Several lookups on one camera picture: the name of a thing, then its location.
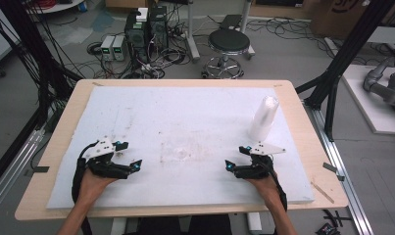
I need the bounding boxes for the brown cardboard box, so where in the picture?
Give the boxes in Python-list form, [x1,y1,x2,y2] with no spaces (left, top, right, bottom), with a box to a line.
[104,0,161,10]

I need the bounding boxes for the black computer tower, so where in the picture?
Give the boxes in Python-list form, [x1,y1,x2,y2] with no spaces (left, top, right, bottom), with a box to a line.
[148,5,170,51]
[123,11,151,64]

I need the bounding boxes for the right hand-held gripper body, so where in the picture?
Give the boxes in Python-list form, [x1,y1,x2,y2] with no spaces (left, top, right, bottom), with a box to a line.
[233,140,287,180]

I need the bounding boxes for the tangle of floor cables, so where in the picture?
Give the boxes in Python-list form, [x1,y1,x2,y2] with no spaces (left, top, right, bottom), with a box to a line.
[86,19,193,80]

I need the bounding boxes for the large printed cardboard box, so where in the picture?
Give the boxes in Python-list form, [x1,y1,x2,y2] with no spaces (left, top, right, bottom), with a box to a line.
[310,0,393,39]

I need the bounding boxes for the black frame with cables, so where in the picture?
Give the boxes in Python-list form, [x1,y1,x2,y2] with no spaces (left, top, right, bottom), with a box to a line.
[0,0,85,133]

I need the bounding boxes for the stack of white cups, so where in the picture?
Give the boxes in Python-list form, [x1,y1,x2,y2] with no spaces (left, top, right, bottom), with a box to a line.
[248,95,280,143]

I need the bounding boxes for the thin wooden stick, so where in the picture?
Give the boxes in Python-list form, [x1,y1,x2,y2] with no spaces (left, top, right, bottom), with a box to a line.
[310,181,335,205]

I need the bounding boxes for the white foam mat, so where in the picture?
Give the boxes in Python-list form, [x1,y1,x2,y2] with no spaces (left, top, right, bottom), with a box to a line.
[45,85,316,211]

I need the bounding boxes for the black round stool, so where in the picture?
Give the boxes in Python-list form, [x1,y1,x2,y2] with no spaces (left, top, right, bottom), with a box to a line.
[202,27,252,80]

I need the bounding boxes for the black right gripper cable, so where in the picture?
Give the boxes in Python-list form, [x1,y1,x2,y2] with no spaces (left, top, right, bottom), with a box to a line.
[269,163,289,213]

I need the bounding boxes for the grey power supply unit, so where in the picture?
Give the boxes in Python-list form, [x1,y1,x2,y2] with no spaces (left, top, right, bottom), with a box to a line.
[100,34,117,62]
[112,34,127,62]

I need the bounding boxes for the person's left hand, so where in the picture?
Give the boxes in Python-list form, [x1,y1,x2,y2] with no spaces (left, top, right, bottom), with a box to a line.
[76,167,119,211]

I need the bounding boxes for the round white table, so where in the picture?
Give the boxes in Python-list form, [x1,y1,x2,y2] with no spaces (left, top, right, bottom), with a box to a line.
[27,0,87,15]

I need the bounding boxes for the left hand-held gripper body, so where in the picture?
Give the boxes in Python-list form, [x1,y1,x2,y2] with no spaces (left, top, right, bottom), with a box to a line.
[77,138,134,180]

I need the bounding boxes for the white platform board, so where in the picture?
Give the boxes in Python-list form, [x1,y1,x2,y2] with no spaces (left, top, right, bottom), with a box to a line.
[341,64,395,135]

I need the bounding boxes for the small white box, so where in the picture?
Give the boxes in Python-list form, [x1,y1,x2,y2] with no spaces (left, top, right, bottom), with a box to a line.
[135,7,150,24]

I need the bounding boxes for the light wooden table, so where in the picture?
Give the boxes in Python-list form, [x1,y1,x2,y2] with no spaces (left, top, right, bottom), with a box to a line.
[14,78,350,222]

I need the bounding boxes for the person's legs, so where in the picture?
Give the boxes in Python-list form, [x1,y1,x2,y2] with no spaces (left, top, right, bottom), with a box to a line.
[131,213,234,235]

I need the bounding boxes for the person's right hand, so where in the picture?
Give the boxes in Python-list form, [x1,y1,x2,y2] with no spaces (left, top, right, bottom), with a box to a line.
[245,175,283,212]

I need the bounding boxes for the aluminium floor rail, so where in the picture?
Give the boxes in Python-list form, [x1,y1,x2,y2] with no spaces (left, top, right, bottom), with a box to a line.
[303,100,375,235]
[0,126,53,217]

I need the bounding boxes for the black metal frame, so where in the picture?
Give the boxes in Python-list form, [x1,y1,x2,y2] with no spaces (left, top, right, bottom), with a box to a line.
[295,0,395,142]

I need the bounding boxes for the white desk leg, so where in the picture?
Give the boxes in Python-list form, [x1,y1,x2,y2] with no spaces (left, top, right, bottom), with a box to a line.
[239,0,256,61]
[184,0,202,64]

